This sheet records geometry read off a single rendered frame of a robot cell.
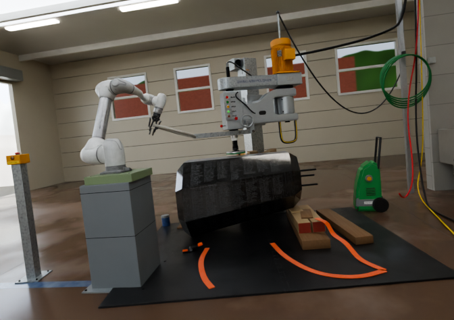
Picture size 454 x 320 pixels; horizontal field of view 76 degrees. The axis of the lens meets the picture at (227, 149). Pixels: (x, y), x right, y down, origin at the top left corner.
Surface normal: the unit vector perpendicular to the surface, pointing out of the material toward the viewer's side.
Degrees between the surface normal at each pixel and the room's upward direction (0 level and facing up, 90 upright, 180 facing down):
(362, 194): 90
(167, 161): 90
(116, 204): 90
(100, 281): 90
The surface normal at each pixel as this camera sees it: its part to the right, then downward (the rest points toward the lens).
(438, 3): -0.15, 0.07
